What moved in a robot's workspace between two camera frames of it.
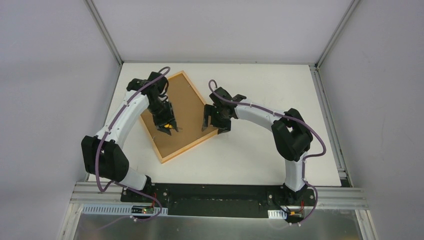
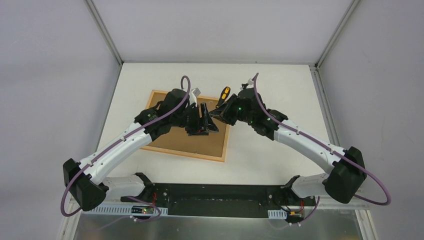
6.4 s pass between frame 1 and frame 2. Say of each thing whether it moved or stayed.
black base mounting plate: stayed
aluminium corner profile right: stayed
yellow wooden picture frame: moved
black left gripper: moved
